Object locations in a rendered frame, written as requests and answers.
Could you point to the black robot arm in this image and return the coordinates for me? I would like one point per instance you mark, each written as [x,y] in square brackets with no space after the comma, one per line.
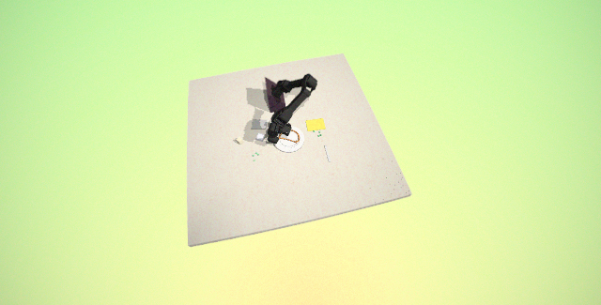
[286,112]

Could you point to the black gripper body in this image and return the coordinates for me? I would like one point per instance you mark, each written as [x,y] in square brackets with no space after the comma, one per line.
[273,139]

